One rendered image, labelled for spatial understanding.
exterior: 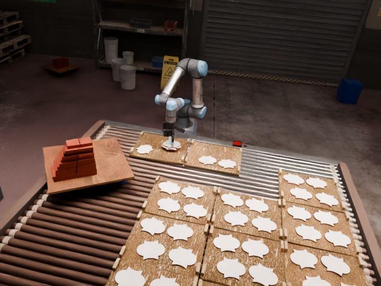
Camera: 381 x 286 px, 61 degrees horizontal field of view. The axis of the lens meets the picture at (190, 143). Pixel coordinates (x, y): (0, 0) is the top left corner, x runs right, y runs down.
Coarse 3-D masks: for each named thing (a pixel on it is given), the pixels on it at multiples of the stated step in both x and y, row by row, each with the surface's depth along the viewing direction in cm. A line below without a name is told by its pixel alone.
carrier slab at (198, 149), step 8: (200, 144) 263; (208, 144) 264; (192, 152) 252; (200, 152) 253; (208, 152) 254; (216, 152) 255; (224, 152) 256; (232, 152) 257; (192, 160) 242; (232, 160) 247; (240, 160) 248; (200, 168) 236; (208, 168) 235; (216, 168) 236
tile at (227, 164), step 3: (222, 159) 245; (228, 159) 245; (219, 162) 241; (222, 162) 241; (225, 162) 242; (228, 162) 242; (231, 162) 243; (234, 162) 243; (219, 165) 238; (222, 165) 238; (225, 165) 239; (228, 165) 239; (231, 165) 239; (234, 165) 240; (225, 168) 236; (228, 168) 237; (231, 168) 237
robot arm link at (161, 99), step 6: (186, 60) 259; (180, 66) 258; (186, 66) 258; (174, 72) 257; (180, 72) 258; (186, 72) 264; (174, 78) 254; (180, 78) 259; (168, 84) 251; (174, 84) 252; (168, 90) 249; (156, 96) 247; (162, 96) 246; (168, 96) 248; (156, 102) 247; (162, 102) 245
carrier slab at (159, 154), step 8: (144, 136) 266; (152, 136) 267; (160, 136) 268; (136, 144) 254; (144, 144) 256; (152, 144) 257; (160, 144) 258; (184, 144) 261; (136, 152) 245; (152, 152) 247; (160, 152) 248; (168, 152) 249; (176, 152) 250; (184, 152) 251; (160, 160) 239; (168, 160) 240; (176, 160) 240
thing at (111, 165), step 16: (96, 144) 230; (112, 144) 232; (48, 160) 209; (96, 160) 214; (112, 160) 215; (48, 176) 195; (96, 176) 199; (112, 176) 200; (128, 176) 202; (48, 192) 183
